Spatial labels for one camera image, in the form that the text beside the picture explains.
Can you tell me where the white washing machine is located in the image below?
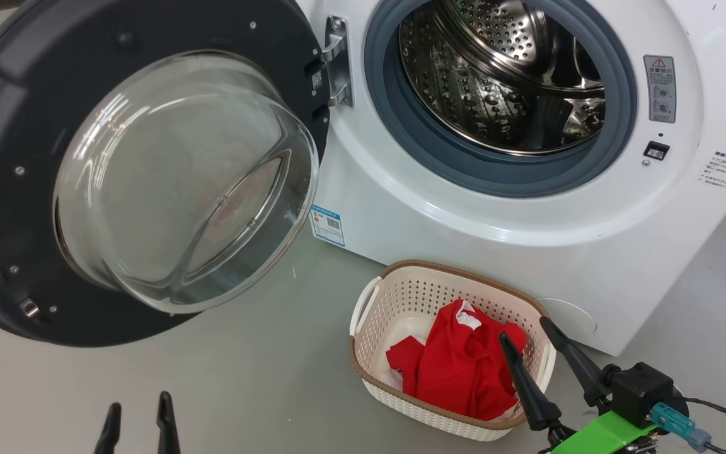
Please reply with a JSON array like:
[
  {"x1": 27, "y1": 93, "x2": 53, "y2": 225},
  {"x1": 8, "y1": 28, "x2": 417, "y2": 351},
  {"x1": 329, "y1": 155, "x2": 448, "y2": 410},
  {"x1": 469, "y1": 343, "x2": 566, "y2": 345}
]
[{"x1": 294, "y1": 0, "x2": 726, "y2": 357}]

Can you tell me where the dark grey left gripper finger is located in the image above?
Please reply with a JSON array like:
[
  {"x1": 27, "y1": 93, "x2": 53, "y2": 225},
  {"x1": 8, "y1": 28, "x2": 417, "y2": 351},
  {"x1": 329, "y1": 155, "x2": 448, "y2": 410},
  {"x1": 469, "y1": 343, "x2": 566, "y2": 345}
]
[
  {"x1": 93, "y1": 402, "x2": 122, "y2": 454},
  {"x1": 156, "y1": 391, "x2": 181, "y2": 454}
]

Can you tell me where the steel washer drum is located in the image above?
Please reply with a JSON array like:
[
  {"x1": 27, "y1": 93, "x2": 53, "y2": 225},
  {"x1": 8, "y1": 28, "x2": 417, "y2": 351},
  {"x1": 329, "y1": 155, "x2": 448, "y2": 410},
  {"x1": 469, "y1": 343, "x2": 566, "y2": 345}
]
[{"x1": 399, "y1": 0, "x2": 606, "y2": 156}]

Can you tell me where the grey warning sticker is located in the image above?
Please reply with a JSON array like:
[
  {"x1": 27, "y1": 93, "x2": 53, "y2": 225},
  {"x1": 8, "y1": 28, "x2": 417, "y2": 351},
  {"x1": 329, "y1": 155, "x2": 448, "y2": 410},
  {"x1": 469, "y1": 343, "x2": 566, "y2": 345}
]
[{"x1": 643, "y1": 55, "x2": 677, "y2": 124}]

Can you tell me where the cream perforated laundry basket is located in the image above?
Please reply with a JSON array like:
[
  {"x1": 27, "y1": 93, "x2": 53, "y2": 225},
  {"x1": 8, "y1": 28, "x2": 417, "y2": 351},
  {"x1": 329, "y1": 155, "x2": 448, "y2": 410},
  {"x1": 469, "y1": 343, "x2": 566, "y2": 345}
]
[{"x1": 349, "y1": 260, "x2": 557, "y2": 442}]

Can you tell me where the teal cable connector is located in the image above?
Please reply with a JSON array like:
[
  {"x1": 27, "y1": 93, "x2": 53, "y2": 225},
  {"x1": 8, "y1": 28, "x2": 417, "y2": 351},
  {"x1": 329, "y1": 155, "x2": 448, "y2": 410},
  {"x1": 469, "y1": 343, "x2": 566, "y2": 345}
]
[{"x1": 651, "y1": 404, "x2": 713, "y2": 453}]

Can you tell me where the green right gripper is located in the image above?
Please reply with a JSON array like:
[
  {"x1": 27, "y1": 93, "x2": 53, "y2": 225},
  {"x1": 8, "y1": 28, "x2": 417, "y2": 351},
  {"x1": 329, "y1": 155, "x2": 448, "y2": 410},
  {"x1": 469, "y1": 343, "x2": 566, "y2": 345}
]
[{"x1": 498, "y1": 317, "x2": 660, "y2": 454}]

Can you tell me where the blue energy label sticker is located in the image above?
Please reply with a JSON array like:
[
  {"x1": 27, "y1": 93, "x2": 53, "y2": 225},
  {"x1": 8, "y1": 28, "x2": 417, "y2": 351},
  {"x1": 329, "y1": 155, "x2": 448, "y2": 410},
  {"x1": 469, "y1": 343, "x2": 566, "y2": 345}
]
[{"x1": 310, "y1": 203, "x2": 346, "y2": 248}]

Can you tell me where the red garment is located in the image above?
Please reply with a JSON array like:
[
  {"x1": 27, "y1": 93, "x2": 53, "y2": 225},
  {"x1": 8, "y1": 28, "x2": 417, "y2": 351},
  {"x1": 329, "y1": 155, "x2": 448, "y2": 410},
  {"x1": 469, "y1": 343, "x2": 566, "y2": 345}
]
[{"x1": 386, "y1": 300, "x2": 527, "y2": 422}]

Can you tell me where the printed text sticker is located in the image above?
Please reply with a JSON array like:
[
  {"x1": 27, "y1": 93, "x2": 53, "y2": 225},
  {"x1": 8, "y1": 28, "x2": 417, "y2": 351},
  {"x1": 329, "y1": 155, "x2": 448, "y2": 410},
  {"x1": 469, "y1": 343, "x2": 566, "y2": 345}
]
[{"x1": 700, "y1": 150, "x2": 726, "y2": 190}]

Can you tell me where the metal door hinge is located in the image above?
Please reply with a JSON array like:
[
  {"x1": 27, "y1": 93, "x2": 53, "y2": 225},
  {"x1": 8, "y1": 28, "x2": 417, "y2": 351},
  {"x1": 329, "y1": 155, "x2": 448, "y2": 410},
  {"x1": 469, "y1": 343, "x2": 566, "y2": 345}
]
[{"x1": 321, "y1": 16, "x2": 354, "y2": 108}]

